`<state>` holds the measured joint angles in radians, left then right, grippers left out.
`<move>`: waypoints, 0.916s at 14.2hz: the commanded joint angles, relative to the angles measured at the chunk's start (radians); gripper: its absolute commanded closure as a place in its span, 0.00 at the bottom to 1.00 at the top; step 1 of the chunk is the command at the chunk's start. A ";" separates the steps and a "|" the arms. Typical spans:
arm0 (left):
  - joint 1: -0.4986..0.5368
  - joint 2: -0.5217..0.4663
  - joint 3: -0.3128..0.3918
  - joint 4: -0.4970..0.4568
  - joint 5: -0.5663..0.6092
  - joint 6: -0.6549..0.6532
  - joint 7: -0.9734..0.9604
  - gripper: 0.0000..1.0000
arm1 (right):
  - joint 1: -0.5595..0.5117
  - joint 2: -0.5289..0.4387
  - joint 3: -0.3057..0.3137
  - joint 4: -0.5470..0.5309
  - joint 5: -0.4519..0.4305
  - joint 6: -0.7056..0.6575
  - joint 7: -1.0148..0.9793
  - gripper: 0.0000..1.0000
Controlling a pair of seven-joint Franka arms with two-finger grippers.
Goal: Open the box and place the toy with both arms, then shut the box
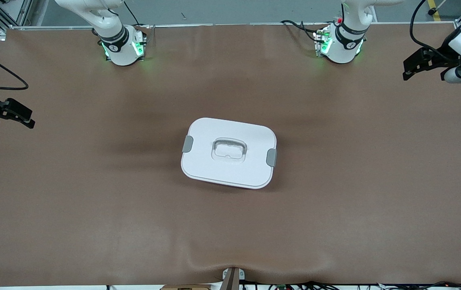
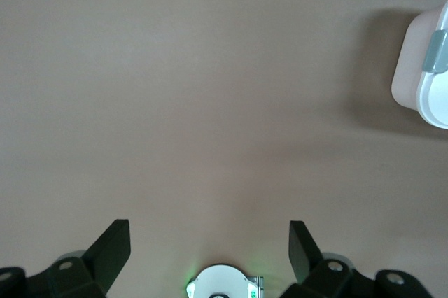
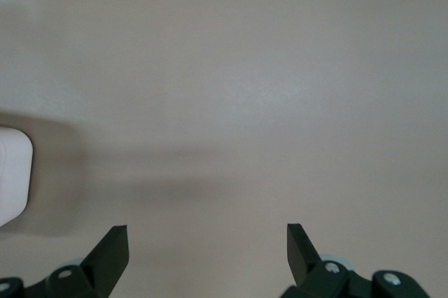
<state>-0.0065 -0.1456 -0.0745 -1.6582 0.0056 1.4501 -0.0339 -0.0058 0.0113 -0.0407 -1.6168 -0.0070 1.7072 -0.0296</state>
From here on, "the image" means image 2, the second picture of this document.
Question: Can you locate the white box lid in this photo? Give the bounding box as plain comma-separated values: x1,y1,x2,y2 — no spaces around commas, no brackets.
415,0,448,129

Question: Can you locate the brown table mat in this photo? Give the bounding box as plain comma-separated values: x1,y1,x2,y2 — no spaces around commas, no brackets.
0,0,448,298

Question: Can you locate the grey lid latch clip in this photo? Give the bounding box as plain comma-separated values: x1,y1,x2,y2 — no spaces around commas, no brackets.
422,29,448,74

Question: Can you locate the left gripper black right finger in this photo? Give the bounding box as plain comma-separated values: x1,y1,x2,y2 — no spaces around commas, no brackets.
279,220,432,298

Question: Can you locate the translucent pink storage box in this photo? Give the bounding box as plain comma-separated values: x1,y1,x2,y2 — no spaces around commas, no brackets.
391,6,442,112

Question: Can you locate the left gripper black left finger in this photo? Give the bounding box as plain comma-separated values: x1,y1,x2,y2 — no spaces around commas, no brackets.
0,219,132,298

